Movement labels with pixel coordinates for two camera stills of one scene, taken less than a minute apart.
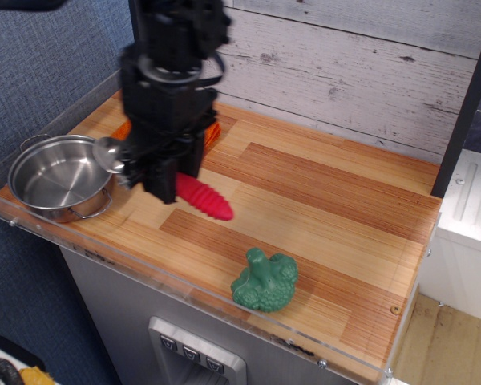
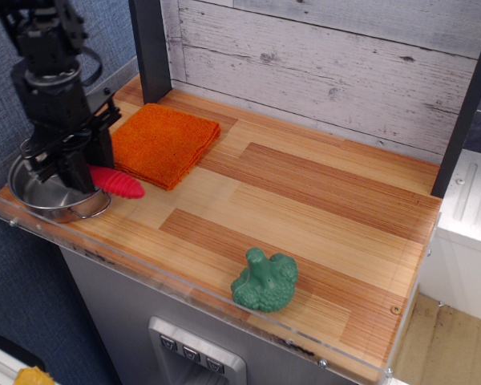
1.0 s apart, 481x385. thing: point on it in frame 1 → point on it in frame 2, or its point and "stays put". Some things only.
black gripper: x=168 y=102 → x=63 y=113
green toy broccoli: x=266 y=284 stays put
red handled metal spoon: x=109 y=155 → x=116 y=182
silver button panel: x=186 y=358 stays put
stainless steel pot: x=56 y=179 stays put
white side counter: x=460 y=272 stays put
